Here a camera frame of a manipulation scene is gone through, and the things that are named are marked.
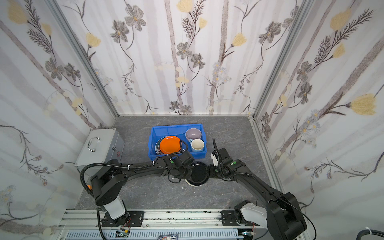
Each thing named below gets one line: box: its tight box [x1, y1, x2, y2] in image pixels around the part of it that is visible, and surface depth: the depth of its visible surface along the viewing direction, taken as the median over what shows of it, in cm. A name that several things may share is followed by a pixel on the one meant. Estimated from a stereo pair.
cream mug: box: [189, 138, 205, 152], surface depth 95 cm
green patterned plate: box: [155, 136, 165, 155], surface depth 100 cm
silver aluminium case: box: [74, 128, 125, 181], surface depth 86 cm
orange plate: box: [159, 135, 181, 155], surface depth 101 cm
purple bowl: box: [185, 128, 202, 140], surface depth 106 cm
